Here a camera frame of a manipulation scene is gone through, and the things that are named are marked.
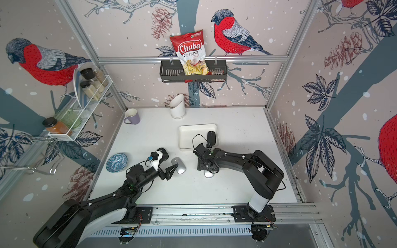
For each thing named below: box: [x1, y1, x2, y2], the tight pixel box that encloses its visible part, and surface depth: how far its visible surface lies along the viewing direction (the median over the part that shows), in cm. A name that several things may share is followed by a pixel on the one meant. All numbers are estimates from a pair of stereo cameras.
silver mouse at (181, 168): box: [171, 157, 187, 175], surface depth 92 cm
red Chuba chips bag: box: [169, 29, 210, 76], surface depth 84 cm
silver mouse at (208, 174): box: [203, 169, 215, 179], surface depth 88 cm
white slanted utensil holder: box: [169, 93, 186, 119], surface depth 113 cm
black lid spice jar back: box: [80, 67, 105, 94], surface depth 83 cm
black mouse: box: [207, 130, 217, 146], surface depth 104 cm
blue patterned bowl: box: [105, 152, 128, 174], surface depth 92 cm
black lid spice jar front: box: [79, 80, 101, 102], surface depth 79 cm
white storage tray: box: [178, 124, 220, 150], surface depth 108 cm
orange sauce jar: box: [41, 116, 73, 136], surface depth 63 cm
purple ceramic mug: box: [123, 107, 141, 125], surface depth 109 cm
